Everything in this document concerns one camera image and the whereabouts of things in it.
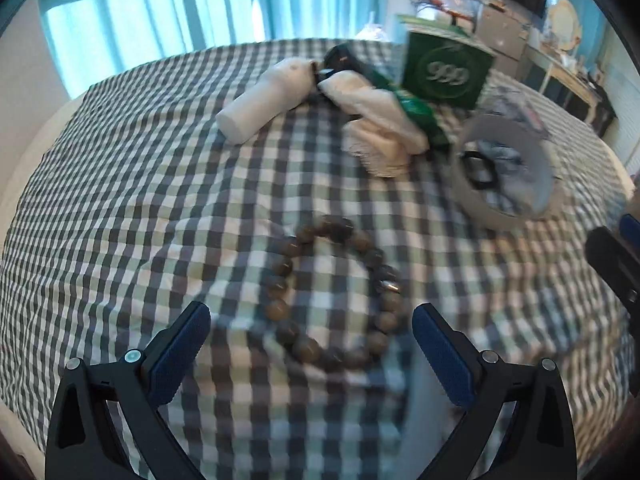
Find white tape roll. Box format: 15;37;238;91
449;114;568;231

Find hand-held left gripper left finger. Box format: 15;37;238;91
46;301;212;480

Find checked bed sheet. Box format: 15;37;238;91
0;37;633;480

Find oval table mirror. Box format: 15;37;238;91
547;0;583;51

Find teal window curtain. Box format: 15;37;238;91
37;0;471;101

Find cream fringed cloth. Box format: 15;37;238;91
318;70;431;178

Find brown bead bracelet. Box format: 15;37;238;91
265;215;403;373

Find black hair tie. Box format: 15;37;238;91
460;150;501;192

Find green medicine box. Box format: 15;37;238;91
397;14;496;110

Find dark pouch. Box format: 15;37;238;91
324;45;373;81

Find white dressing table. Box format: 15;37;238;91
525;42;616;136

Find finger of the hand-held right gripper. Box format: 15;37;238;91
585;212;640;321

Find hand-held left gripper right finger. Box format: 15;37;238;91
411;302;578;480

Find green foil packet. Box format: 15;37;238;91
372;72;451;148

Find white plastic bag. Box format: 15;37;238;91
356;21;390;42

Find white towel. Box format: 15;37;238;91
216;58;317;145

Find clear plastic bag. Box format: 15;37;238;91
415;0;482;22

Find clear printed wrapper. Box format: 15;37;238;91
487;84;548;138

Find silver small fridge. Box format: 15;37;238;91
475;2;531;81

